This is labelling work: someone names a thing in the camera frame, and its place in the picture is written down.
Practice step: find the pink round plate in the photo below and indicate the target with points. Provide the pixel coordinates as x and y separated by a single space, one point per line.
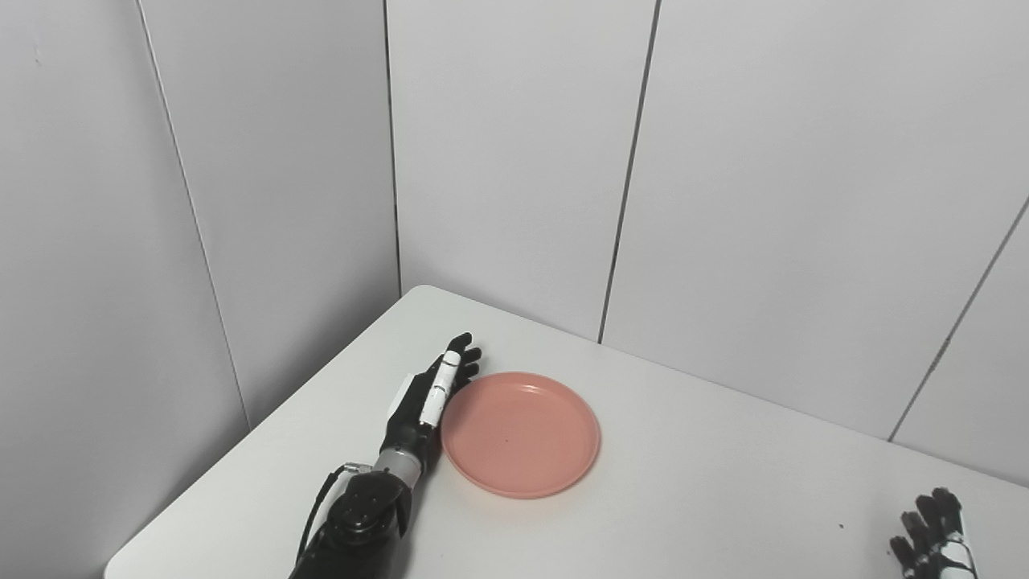
521 434

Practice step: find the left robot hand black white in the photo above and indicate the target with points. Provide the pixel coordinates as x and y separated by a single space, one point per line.
422 410

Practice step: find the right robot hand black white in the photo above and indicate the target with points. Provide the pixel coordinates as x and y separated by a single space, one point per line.
936 539

